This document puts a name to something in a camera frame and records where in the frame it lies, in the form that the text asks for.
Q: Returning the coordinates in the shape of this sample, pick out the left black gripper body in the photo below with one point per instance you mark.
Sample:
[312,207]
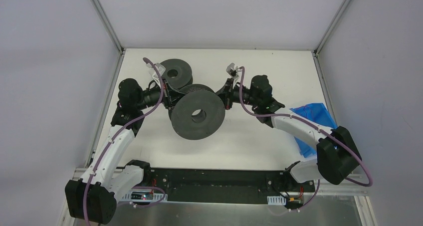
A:
[166,95]

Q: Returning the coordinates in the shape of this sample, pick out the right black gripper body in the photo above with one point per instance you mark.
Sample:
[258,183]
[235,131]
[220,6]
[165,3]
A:
[227,94]

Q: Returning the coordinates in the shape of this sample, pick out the black cable spool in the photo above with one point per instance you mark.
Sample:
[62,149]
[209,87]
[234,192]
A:
[198,114]

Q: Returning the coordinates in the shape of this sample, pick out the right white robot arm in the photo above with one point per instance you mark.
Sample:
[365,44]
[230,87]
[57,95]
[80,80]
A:
[336,153]

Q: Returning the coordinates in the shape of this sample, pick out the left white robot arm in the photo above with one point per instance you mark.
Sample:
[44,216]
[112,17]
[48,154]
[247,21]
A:
[95,196]

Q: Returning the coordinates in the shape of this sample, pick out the black spool lying flat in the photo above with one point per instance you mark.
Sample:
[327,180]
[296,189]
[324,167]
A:
[178,73]

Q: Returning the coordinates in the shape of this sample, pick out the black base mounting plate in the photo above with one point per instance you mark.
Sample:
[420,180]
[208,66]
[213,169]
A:
[218,186]

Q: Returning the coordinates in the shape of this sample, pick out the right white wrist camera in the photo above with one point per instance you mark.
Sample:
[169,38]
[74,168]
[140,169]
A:
[234,72]

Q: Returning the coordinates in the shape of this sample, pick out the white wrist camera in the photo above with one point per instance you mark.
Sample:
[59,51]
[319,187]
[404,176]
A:
[234,72]
[157,72]

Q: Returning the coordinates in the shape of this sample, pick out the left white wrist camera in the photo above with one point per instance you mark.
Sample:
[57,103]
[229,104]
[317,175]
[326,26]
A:
[157,72]

